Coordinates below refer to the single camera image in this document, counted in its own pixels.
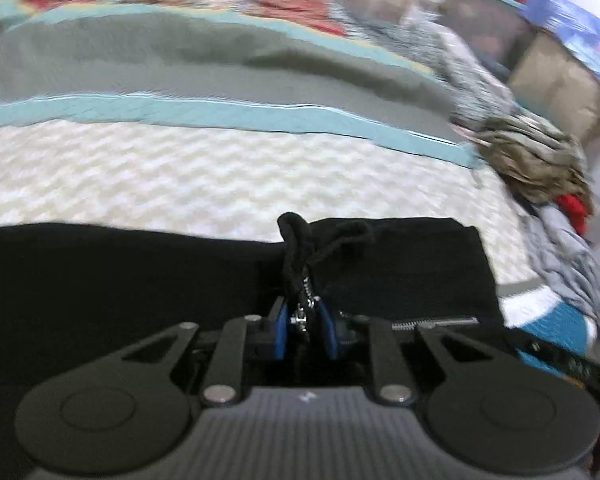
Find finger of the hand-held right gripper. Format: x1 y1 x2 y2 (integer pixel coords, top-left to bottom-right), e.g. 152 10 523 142
504 327 600 392

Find brown cardboard box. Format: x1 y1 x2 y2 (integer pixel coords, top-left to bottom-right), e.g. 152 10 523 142
507 30 600 147

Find blue printed box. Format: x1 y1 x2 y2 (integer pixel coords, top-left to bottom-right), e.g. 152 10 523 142
522 0 600 92

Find red cloth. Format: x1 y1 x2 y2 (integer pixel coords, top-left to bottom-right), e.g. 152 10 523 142
555 192 590 237

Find dark storage bin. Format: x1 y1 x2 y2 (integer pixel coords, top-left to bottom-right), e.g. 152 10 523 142
442 0 537 70

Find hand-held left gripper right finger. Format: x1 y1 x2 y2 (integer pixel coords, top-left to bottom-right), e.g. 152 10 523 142
316 296 486 407

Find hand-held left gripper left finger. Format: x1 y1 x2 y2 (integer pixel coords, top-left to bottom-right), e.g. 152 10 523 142
120 296 290 407

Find black pants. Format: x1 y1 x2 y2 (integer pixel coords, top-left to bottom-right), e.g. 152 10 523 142
0 212 507 480

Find grey crumpled garment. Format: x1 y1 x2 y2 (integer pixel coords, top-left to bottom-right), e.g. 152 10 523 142
517 202 600 332

